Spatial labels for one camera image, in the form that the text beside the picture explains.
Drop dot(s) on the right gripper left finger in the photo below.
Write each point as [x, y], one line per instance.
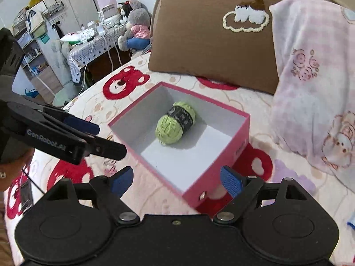
[108, 193]

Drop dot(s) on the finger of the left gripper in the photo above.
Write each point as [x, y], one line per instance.
[71, 120]
[98, 146]

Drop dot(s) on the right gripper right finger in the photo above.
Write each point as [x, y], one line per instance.
[243, 190]

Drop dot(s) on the blue white tissue pack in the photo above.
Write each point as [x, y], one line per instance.
[351, 221]

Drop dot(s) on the person's left hand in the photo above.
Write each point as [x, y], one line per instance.
[11, 170]

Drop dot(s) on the bear print bed blanket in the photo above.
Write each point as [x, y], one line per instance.
[148, 195]

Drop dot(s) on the green yarn ball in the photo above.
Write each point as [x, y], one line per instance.
[175, 123]

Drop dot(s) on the pink cardboard box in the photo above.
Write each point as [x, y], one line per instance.
[191, 167]

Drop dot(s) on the table with patterned cloth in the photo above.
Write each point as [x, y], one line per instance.
[83, 54]

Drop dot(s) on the white shelf cabinet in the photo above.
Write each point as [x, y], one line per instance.
[39, 28]

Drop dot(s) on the pink checkered pillow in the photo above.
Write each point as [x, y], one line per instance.
[313, 108]

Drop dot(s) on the grey plush toy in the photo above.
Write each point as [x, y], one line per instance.
[136, 20]

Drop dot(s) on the brown pillow with cloud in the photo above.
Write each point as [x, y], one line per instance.
[223, 40]

